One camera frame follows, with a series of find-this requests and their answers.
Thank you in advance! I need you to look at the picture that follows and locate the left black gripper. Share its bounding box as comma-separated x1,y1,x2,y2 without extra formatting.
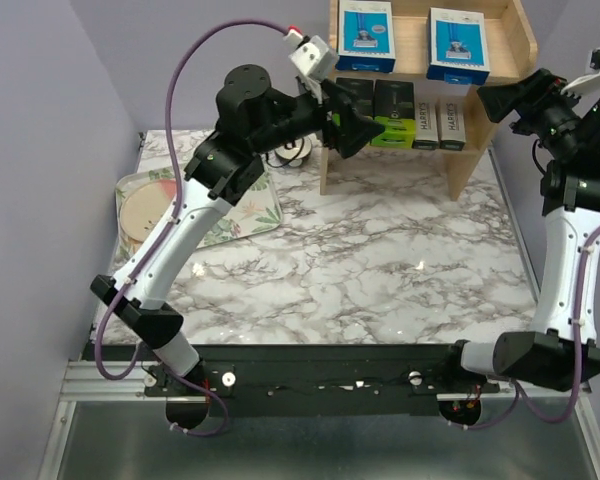
248,73,382,155

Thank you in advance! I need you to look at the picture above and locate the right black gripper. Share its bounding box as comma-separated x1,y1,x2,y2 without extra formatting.
479,66,589,158

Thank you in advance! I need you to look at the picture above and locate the black green Gillette box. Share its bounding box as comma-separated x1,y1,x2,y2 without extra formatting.
370,79,416,149
335,77,374,119

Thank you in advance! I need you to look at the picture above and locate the wooden two-tier shelf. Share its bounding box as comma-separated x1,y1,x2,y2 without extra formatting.
319,0,539,202

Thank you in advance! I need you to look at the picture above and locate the blue razor package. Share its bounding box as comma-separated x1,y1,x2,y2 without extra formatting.
426,7,491,86
336,1,396,74

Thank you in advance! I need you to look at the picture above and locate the white Harry's box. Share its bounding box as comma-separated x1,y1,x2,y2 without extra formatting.
436,96,466,151
412,97,439,151

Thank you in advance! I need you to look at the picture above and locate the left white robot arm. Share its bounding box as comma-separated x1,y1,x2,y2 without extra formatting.
91,64,384,395

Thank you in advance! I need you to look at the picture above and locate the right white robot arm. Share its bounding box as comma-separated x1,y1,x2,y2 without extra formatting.
439,69,600,392

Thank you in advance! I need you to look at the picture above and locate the dark ceramic bowl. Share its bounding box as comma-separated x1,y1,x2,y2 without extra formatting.
272,137,313,168

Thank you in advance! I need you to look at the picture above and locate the leaf-patterned tray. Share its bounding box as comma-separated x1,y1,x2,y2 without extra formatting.
115,167,282,263

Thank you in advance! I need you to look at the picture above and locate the pink and cream plate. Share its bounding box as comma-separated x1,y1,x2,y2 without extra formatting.
119,179,177,243

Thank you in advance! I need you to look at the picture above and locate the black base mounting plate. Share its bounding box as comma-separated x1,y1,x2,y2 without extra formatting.
139,344,500,428

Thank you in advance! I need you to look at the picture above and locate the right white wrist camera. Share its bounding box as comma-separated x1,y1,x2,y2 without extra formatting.
561,47,600,98

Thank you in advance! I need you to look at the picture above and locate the aluminium rail frame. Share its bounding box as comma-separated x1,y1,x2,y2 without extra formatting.
39,361,600,479

